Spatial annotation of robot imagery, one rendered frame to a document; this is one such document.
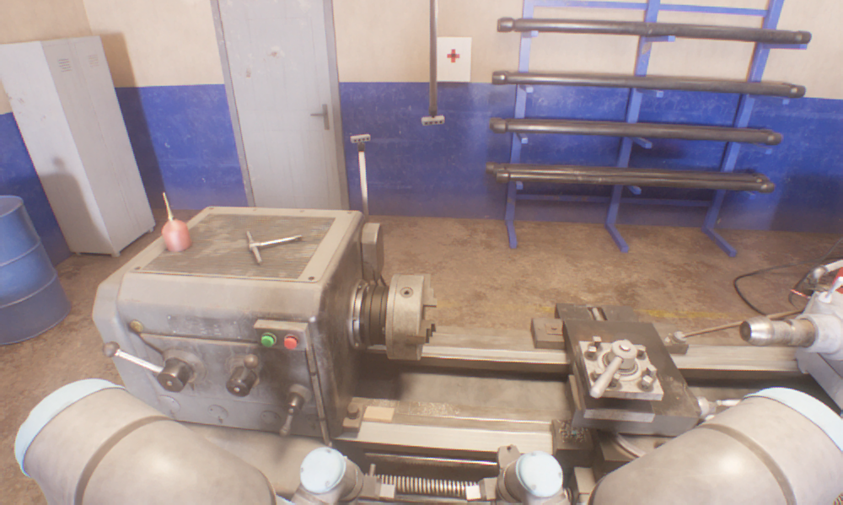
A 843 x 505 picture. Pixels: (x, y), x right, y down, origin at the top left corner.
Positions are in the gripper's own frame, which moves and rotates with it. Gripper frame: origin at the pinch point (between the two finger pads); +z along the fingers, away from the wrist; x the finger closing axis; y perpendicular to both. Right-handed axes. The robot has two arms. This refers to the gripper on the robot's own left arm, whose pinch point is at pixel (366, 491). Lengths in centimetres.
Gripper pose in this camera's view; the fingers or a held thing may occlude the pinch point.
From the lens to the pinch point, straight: 131.6
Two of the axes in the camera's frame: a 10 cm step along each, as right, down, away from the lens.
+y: 1.2, -7.9, 6.1
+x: -9.8, 0.2, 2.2
